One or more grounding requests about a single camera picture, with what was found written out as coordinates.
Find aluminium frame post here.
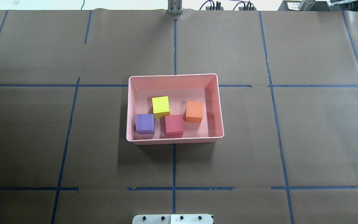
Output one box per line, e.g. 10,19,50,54
167,0,183,15

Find black box with label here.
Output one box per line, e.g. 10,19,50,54
277,0,330,12

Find red foam block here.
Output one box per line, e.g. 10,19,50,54
165,114,184,136

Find black power connector left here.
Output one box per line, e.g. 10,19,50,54
199,0,224,11

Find orange foam block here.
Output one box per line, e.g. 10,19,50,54
185,101,204,123

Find purple foam block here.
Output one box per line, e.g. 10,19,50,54
135,114,155,134

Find black power connector right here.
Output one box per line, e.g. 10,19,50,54
232,0,257,11

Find brown paper table cover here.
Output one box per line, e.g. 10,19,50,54
0,9,358,224

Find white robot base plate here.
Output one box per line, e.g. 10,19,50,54
132,214,214,224

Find black power connector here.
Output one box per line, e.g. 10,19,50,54
199,0,224,11
232,0,257,11

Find yellow-green foam block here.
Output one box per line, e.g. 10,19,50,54
152,96,170,119

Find pink plastic bin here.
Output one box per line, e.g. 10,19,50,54
126,73,224,145

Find silver metal cylinder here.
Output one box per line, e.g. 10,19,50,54
297,0,316,11

